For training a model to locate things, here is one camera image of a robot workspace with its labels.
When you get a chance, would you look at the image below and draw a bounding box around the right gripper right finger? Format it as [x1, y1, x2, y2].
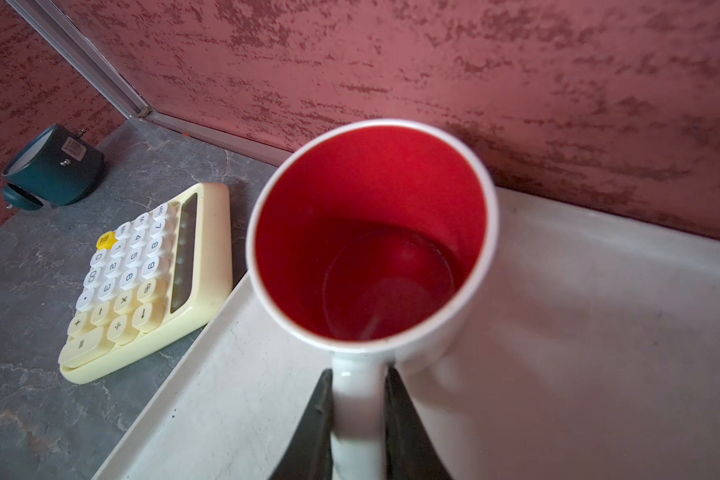
[384, 367, 452, 479]

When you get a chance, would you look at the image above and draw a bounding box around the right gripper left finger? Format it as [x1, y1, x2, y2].
[270, 369, 334, 480]

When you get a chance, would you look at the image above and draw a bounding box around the red inside mug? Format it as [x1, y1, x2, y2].
[246, 119, 499, 479]

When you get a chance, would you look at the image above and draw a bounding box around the beige serving tray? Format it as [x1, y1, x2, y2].
[97, 190, 720, 479]

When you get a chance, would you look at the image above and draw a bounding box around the yellow calculator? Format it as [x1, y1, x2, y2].
[58, 182, 233, 384]

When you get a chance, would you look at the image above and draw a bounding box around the teal kitchen timer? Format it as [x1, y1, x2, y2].
[1, 124, 105, 211]

